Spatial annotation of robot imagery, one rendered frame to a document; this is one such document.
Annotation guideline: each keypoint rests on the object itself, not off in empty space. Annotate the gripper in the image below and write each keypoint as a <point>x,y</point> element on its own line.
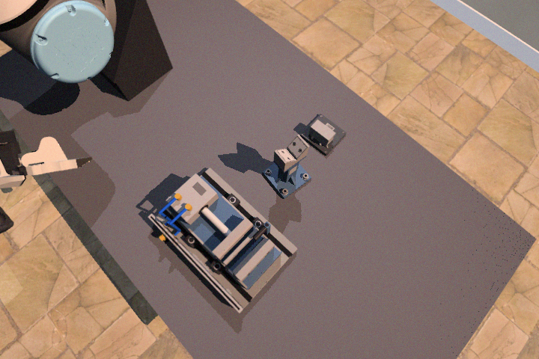
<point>49,153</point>

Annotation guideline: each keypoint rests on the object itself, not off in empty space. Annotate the tan rectangular block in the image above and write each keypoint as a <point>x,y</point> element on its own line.
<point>321,133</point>

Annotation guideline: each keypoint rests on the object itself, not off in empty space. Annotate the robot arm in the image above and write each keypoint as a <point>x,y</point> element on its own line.
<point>67,40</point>

